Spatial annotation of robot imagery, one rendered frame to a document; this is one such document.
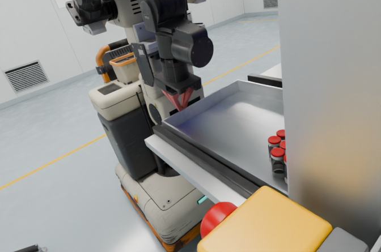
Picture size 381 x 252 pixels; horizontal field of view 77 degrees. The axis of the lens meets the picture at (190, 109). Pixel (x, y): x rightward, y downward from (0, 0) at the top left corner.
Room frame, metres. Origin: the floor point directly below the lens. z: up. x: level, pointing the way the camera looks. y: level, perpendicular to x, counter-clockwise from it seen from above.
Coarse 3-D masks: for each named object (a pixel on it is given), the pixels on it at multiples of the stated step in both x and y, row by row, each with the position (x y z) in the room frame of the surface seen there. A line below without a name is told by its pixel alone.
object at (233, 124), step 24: (216, 96) 0.58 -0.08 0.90; (240, 96) 0.59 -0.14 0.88; (264, 96) 0.55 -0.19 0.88; (168, 120) 0.50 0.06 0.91; (192, 120) 0.52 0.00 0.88; (216, 120) 0.49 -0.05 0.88; (240, 120) 0.47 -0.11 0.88; (264, 120) 0.44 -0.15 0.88; (192, 144) 0.40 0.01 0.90; (216, 144) 0.40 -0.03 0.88; (240, 144) 0.38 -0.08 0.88; (264, 144) 0.36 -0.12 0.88; (240, 168) 0.28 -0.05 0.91; (264, 168) 0.30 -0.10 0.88
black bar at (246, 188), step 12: (156, 132) 0.49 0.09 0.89; (168, 132) 0.47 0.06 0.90; (180, 144) 0.41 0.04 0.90; (192, 156) 0.37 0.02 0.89; (204, 156) 0.35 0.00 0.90; (204, 168) 0.34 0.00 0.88; (216, 168) 0.31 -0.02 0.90; (228, 168) 0.30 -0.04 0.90; (228, 180) 0.28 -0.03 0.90; (240, 180) 0.27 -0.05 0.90; (240, 192) 0.26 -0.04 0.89; (252, 192) 0.24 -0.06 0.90
